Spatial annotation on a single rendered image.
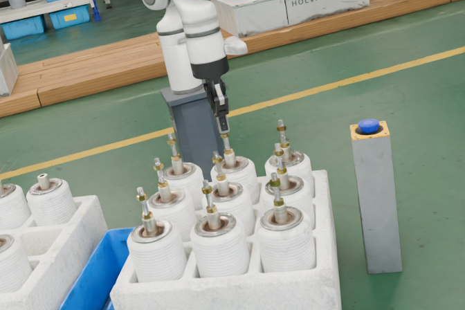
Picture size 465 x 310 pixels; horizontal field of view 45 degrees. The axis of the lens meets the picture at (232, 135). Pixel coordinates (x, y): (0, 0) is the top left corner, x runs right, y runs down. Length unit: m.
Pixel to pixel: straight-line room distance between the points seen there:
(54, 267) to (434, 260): 0.78
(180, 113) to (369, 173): 0.66
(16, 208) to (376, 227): 0.80
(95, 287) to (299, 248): 0.51
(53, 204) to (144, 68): 1.78
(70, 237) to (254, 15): 2.15
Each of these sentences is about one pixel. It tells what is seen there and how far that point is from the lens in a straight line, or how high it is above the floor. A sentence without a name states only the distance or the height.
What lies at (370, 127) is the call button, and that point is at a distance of 1.10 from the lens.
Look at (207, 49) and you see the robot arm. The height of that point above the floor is 0.52.
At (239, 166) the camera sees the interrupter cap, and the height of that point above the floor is 0.25.
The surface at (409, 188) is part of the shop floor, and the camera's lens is 1.54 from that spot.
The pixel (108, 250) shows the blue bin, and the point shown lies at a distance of 1.36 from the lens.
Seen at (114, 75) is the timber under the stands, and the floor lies 0.07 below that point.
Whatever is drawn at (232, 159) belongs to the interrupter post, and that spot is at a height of 0.27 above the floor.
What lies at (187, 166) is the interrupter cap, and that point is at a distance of 1.24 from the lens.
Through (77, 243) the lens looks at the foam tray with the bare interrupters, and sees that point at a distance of 1.31.
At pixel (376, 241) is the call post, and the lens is 1.20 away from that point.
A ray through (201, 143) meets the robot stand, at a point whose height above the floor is 0.15.
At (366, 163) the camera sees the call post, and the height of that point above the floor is 0.26.
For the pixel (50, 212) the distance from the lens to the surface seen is 1.33.
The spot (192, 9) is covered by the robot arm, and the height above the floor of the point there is 0.60.
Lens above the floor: 0.76
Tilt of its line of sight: 22 degrees down
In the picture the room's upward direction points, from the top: 12 degrees counter-clockwise
